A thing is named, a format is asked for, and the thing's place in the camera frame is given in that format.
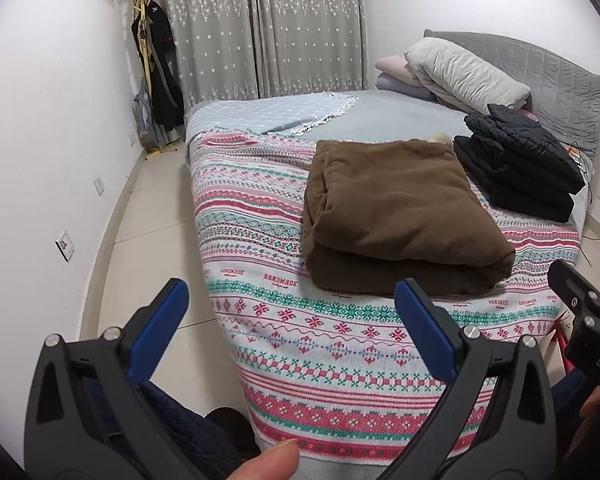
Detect person's dark blue fleece clothing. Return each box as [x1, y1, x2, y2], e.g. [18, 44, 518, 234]
[80, 375, 261, 480]

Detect yellow coat rack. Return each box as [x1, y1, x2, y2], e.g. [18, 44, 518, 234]
[130, 0, 178, 156]

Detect large grey-white pillow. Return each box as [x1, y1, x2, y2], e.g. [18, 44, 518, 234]
[404, 37, 532, 113]

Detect pink green patterned knit blanket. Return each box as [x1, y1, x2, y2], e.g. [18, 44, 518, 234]
[187, 130, 581, 456]

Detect pink pillow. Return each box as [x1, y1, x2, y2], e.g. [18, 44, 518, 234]
[375, 55, 416, 78]

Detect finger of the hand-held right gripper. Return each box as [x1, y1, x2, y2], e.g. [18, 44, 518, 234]
[547, 259, 600, 333]

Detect red plastic chair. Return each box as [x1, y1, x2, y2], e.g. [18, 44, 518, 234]
[555, 282, 600, 376]

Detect grey star-patterned curtain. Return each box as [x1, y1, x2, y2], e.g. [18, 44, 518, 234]
[252, 0, 370, 98]
[145, 0, 261, 116]

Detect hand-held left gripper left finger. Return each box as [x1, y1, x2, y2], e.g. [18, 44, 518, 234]
[24, 277, 191, 480]

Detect black hanging clothes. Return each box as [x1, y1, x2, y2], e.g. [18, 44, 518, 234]
[132, 0, 186, 128]

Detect person's left hand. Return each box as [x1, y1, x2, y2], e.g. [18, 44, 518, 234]
[232, 439, 301, 480]

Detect black cable with controller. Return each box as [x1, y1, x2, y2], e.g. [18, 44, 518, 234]
[567, 141, 595, 181]

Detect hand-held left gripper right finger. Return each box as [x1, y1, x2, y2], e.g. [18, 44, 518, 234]
[380, 277, 558, 480]

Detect brown coat with fur collar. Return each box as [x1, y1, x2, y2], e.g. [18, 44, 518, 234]
[300, 132, 516, 297]

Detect blue hanging bag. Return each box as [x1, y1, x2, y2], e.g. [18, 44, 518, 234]
[132, 80, 153, 146]

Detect person's right hand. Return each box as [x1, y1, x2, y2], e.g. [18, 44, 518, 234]
[577, 384, 600, 461]

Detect folded black puffer jacket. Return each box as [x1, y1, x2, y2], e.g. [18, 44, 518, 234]
[452, 104, 587, 223]

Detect grey padded headboard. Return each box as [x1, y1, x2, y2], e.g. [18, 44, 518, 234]
[424, 30, 600, 158]

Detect grey pillow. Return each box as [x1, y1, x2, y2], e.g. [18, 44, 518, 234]
[376, 72, 438, 103]

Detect grey bedsheet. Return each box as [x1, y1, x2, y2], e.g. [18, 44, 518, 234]
[257, 89, 595, 480]

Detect light blue fringed blanket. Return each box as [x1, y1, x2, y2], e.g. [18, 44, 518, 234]
[187, 91, 356, 136]

